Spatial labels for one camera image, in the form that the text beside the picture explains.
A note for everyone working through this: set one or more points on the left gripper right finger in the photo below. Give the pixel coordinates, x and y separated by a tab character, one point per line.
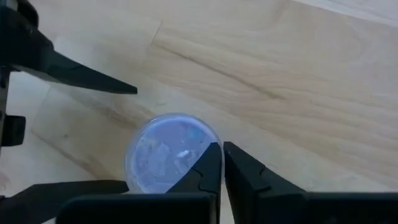
252	189

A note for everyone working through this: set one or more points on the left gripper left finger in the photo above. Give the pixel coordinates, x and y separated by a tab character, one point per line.
199	193

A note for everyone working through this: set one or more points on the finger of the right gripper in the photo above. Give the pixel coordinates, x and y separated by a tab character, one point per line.
77	76
46	196

